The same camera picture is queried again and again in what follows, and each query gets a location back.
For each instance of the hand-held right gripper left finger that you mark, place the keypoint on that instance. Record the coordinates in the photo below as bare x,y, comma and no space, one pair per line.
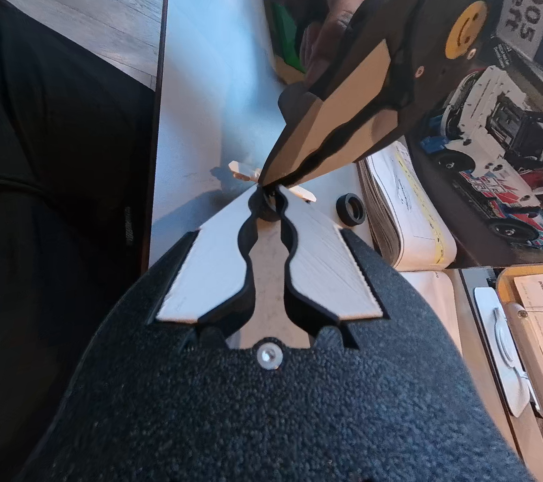
203,278

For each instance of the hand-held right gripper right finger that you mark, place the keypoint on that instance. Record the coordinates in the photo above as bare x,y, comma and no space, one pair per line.
331,278

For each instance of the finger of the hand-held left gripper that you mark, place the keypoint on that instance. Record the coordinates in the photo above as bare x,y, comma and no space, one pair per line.
339,108
356,146

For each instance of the white curved toy beam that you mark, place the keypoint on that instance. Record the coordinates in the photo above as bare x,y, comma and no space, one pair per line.
244,171

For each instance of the grey desk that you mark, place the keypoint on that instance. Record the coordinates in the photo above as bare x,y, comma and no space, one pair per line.
203,66

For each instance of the black toy tyre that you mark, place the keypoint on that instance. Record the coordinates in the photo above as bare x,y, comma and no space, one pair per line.
341,212
269,214

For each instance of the green plastic bin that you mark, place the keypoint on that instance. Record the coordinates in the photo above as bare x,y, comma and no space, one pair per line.
286,40

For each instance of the thick open instruction booklet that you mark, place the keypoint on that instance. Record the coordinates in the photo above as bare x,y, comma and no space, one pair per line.
415,210

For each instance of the toy race car box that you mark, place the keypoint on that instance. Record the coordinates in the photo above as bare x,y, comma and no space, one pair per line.
488,159

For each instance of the white flat device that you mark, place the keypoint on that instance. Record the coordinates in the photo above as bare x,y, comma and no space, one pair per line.
488,320

